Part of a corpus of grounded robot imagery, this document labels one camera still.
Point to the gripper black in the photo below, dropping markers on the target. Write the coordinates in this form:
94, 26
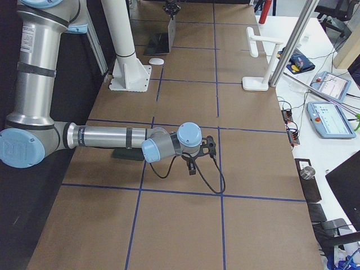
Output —
189, 159
171, 9

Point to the grey laptop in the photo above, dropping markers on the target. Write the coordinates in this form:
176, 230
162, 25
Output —
161, 43

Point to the white computer mouse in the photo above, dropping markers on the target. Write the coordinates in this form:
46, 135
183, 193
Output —
156, 61

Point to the black mouse pad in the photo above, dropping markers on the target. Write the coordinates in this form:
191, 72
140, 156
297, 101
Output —
134, 154

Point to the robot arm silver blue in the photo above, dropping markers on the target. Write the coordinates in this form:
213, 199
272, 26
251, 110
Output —
38, 126

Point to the orange black connector box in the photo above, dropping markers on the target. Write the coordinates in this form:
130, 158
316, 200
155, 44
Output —
287, 115
293, 136

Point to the metal cylinder weight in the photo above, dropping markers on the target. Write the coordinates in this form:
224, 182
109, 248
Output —
307, 173

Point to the black flat plate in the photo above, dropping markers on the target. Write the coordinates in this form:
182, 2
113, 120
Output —
309, 186

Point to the navy space pattern pouch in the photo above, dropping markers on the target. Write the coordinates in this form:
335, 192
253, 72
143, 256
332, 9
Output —
299, 63

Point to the near teach pendant tablet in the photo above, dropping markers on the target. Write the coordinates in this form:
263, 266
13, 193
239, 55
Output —
329, 121

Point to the teach pendant tablet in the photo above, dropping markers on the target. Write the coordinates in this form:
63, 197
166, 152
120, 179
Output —
332, 85
329, 121

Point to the black monitor corner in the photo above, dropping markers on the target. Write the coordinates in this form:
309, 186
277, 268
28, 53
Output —
344, 183

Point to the black office chair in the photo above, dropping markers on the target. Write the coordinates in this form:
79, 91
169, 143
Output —
341, 10

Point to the far teach pendant tablet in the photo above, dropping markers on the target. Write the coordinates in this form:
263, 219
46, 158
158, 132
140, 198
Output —
332, 85

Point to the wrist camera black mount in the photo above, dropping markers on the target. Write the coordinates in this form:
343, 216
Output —
207, 147

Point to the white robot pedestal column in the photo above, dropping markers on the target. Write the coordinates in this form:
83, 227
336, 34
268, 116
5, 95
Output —
129, 74

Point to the aluminium frame post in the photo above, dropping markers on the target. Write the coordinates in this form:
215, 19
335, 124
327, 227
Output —
300, 26

